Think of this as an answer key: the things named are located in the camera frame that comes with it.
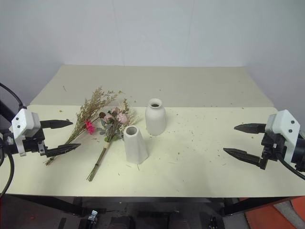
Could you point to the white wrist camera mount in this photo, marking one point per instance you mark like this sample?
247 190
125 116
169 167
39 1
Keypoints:
25 122
282 122

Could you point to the pink rose bouquet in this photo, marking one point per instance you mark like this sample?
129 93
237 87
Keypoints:
109 139

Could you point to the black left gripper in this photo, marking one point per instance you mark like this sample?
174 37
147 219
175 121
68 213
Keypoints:
32 144

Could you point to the white bottle-shaped ceramic vase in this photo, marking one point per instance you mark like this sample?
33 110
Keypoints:
155 119

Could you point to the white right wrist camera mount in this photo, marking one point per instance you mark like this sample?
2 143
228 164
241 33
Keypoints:
282 122

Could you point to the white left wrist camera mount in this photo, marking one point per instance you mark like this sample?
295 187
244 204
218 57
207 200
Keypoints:
25 122

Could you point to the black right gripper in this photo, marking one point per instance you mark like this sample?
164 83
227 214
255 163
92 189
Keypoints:
274 144

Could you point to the silver metal clamp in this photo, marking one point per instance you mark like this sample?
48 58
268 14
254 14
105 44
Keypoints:
93 215

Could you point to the black metal table frame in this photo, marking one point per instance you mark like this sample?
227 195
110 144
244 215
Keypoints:
59 204

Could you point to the dried brown grass flower bunch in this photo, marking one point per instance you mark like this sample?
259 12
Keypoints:
89 109

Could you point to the orange red panel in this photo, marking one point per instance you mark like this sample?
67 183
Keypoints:
278 214

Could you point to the white tapered ceramic vase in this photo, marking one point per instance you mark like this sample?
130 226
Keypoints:
134 148

